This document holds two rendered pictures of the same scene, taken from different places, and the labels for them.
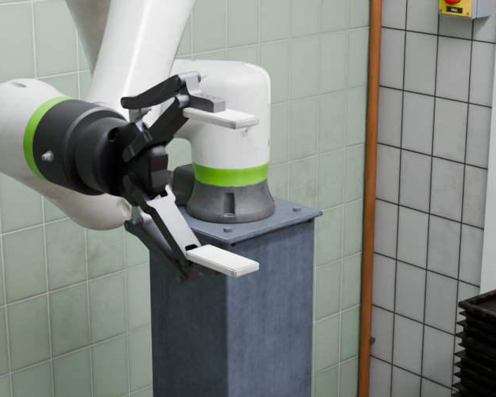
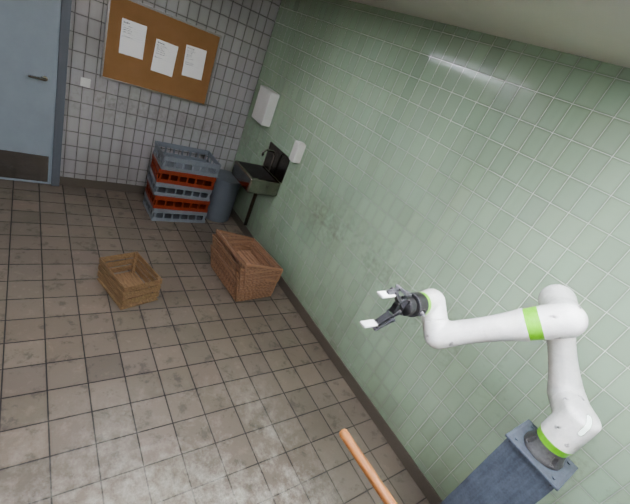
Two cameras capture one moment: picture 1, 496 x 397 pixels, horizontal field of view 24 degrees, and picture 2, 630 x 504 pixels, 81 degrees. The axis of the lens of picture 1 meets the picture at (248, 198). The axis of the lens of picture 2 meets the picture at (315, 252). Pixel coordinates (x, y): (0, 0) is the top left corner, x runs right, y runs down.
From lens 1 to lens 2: 1.31 m
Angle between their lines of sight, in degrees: 81
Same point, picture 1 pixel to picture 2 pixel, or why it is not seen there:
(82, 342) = not seen: hidden behind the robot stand
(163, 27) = (493, 326)
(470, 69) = not seen: outside the picture
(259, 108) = (569, 427)
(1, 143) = not seen: hidden behind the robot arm
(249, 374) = (482, 483)
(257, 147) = (556, 437)
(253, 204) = (537, 450)
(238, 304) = (496, 459)
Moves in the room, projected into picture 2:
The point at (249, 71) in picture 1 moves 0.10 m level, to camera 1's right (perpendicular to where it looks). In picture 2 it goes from (581, 415) to (596, 440)
